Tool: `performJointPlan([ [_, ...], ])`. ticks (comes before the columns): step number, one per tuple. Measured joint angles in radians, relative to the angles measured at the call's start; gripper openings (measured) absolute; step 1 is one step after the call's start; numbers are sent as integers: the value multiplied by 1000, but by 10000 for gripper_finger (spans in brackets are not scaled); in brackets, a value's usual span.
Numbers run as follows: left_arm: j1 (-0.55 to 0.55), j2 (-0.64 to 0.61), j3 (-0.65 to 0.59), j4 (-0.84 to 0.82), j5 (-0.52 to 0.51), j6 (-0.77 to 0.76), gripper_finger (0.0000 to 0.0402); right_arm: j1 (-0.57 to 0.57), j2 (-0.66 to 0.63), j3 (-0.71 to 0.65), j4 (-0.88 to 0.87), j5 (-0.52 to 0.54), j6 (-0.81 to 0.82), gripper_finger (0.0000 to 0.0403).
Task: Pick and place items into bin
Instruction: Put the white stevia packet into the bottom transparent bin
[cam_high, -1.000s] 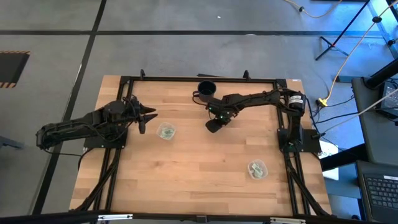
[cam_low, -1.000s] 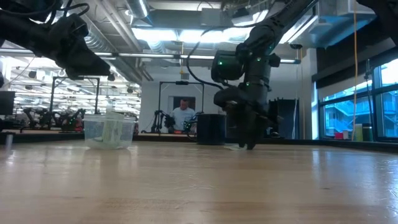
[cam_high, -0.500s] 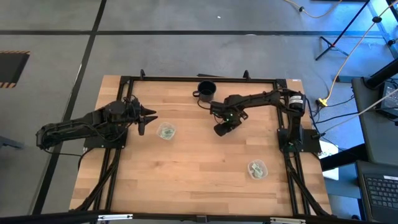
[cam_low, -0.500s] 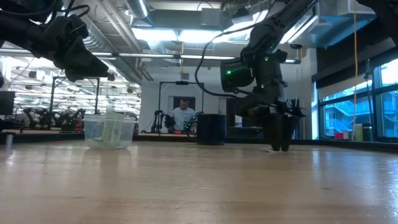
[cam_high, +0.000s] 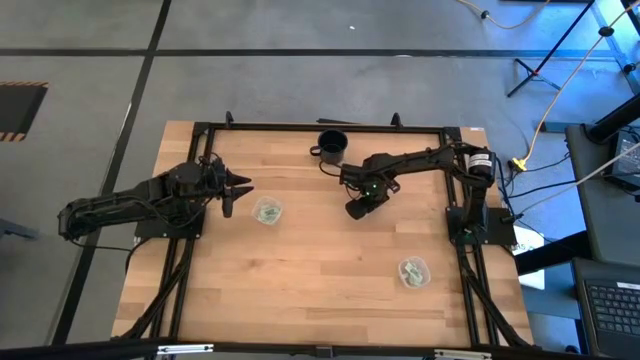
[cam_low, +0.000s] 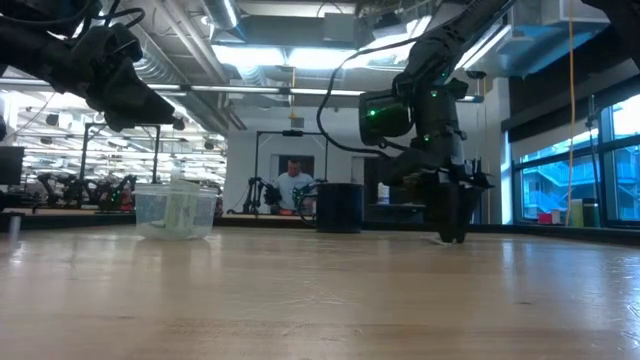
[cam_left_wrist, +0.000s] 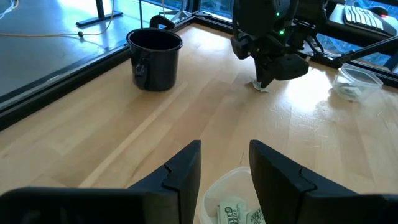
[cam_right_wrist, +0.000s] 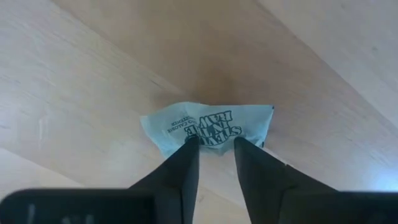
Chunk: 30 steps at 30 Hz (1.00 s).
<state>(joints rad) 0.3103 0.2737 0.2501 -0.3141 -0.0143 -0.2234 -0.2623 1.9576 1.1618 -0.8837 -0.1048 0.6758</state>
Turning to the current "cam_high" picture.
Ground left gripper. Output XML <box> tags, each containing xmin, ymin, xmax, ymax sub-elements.
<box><xmin>197</xmin><ymin>155</ymin><xmax>255</xmax><ymax>219</ymax></box>

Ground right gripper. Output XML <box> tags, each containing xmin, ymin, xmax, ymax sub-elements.
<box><xmin>341</xmin><ymin>154</ymin><xmax>401</xmax><ymax>221</ymax></box>

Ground clear plastic container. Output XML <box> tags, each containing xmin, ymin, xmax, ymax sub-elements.
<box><xmin>397</xmin><ymin>255</ymin><xmax>432</xmax><ymax>290</ymax></box>
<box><xmin>250</xmin><ymin>196</ymin><xmax>285</xmax><ymax>226</ymax></box>

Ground black mug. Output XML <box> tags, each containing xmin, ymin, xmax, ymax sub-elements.
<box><xmin>309</xmin><ymin>128</ymin><xmax>350</xmax><ymax>166</ymax></box>

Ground white paper sheet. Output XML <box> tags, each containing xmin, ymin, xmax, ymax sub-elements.
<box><xmin>513</xmin><ymin>224</ymin><xmax>546</xmax><ymax>291</ymax></box>

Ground black diagonal beam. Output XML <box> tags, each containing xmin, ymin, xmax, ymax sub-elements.
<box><xmin>514</xmin><ymin>230</ymin><xmax>594</xmax><ymax>276</ymax></box>

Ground black support bar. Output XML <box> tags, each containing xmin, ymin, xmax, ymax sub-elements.
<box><xmin>0</xmin><ymin>338</ymin><xmax>601</xmax><ymax>360</ymax></box>

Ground black tripod stand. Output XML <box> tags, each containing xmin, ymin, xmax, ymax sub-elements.
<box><xmin>506</xmin><ymin>0</ymin><xmax>597</xmax><ymax>99</ymax></box>

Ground grey chair leg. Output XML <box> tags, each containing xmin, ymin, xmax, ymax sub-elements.
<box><xmin>0</xmin><ymin>218</ymin><xmax>39</xmax><ymax>242</ymax></box>

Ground black floor hatch orange stripes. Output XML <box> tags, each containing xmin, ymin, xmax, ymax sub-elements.
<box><xmin>0</xmin><ymin>81</ymin><xmax>50</xmax><ymax>143</ymax></box>

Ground black side desk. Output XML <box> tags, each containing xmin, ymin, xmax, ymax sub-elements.
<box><xmin>564</xmin><ymin>122</ymin><xmax>640</xmax><ymax>266</ymax></box>

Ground dark device on desk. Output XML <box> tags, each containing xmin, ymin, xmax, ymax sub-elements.
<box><xmin>605</xmin><ymin>127</ymin><xmax>640</xmax><ymax>191</ymax></box>

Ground dark laptop keyboard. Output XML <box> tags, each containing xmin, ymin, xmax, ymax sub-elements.
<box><xmin>572</xmin><ymin>257</ymin><xmax>640</xmax><ymax>359</ymax></box>

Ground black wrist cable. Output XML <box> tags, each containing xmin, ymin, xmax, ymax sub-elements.
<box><xmin>318</xmin><ymin>160</ymin><xmax>351</xmax><ymax>187</ymax></box>

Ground black aluminium table frame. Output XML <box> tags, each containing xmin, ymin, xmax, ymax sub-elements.
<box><xmin>112</xmin><ymin>110</ymin><xmax>535</xmax><ymax>351</ymax></box>

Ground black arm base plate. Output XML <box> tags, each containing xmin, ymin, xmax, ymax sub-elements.
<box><xmin>134</xmin><ymin>209</ymin><xmax>206</xmax><ymax>240</ymax></box>
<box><xmin>446</xmin><ymin>205</ymin><xmax>517</xmax><ymax>246</ymax></box>

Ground beige cable with yellow plug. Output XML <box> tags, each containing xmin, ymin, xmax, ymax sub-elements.
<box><xmin>509</xmin><ymin>0</ymin><xmax>640</xmax><ymax>174</ymax></box>

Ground silver metal bracket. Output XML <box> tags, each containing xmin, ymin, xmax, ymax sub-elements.
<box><xmin>432</xmin><ymin>348</ymin><xmax>494</xmax><ymax>360</ymax></box>
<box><xmin>156</xmin><ymin>343</ymin><xmax>215</xmax><ymax>357</ymax></box>

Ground beige floor cable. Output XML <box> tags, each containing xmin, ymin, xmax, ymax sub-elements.
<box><xmin>457</xmin><ymin>0</ymin><xmax>551</xmax><ymax>30</ymax></box>

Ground white cable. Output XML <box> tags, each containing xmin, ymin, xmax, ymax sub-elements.
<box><xmin>544</xmin><ymin>144</ymin><xmax>640</xmax><ymax>201</ymax></box>

